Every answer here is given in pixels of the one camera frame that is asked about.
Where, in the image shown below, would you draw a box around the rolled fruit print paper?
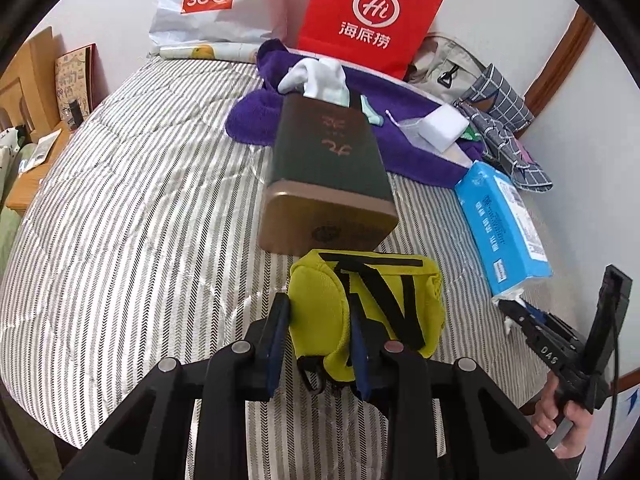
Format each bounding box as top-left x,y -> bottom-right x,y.
151,42 -> 260,64

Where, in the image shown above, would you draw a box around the wooden headboard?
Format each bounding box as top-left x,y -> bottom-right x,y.
0,27 -> 61,142

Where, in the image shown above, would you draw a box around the purple fleece towel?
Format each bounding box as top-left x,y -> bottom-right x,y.
226,39 -> 482,188

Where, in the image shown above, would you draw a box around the blue cardboard box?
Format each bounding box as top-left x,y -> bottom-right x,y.
454,162 -> 552,300

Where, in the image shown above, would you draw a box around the beige backpack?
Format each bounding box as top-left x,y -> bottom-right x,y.
404,32 -> 486,103

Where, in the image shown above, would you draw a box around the black bottle on nightstand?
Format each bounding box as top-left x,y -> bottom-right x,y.
68,100 -> 84,130

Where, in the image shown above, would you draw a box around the white cotton gloves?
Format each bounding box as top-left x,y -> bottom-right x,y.
278,58 -> 350,107

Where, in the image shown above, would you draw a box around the dark green tea box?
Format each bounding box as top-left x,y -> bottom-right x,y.
258,93 -> 400,257

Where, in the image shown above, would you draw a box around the clear mesh drawstring pouch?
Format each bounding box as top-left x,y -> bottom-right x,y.
385,110 -> 472,168

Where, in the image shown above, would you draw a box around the person's right hand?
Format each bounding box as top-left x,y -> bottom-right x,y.
530,372 -> 597,461

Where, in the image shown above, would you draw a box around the white paper sachet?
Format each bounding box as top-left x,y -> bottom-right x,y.
20,129 -> 62,174

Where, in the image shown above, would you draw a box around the red paper shopping bag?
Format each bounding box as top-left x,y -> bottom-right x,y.
297,0 -> 444,79

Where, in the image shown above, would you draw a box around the yellow pouch with black straps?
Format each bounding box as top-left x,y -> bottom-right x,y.
288,249 -> 446,398

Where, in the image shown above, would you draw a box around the wooden nightstand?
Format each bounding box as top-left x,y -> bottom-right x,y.
4,122 -> 72,216

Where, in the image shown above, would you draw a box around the mint green cloth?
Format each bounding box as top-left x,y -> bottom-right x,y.
360,94 -> 384,127

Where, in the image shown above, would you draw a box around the grey plaid cloth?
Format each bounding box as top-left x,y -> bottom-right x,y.
454,64 -> 553,193

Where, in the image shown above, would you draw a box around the white Miniso plastic bag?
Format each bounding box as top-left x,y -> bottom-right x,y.
149,0 -> 288,47

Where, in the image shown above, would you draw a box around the brown wooden door frame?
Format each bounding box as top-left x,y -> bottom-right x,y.
525,6 -> 596,117

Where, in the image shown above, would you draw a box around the striped quilted mattress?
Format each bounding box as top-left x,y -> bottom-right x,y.
1,58 -> 547,479

